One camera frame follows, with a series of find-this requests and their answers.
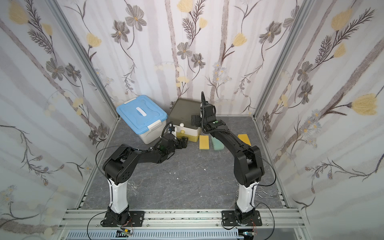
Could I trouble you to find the green three-drawer cabinet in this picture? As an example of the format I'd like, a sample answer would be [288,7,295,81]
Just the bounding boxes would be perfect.
[169,99,201,143]

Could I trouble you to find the yellow green-backed sponge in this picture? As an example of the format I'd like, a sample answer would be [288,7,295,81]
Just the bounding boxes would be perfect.
[199,135,210,150]

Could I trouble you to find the light green sponge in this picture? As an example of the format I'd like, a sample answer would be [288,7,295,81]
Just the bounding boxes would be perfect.
[211,137,225,151]

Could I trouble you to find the pale yellow sponge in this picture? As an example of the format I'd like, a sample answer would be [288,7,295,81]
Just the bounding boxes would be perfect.
[238,134,252,146]

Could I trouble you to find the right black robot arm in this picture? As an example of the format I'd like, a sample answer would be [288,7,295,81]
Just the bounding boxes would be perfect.
[191,100,276,226]

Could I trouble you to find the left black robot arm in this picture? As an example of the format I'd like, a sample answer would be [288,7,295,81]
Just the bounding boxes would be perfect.
[101,134,189,227]

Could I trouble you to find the blue lid storage box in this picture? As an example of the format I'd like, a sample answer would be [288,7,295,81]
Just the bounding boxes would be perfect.
[117,95,168,145]

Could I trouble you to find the metal wire hook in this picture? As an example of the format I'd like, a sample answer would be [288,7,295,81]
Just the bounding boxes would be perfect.
[249,183,280,200]

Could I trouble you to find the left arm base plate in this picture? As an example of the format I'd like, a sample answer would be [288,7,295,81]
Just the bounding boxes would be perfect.
[101,211,145,227]

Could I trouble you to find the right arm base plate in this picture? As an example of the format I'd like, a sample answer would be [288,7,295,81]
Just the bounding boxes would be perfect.
[221,210,263,228]

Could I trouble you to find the white cable duct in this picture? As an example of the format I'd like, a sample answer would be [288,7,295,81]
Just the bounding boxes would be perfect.
[64,229,244,240]

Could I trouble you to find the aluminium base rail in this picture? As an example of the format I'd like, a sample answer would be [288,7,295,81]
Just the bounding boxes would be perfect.
[54,209,310,240]

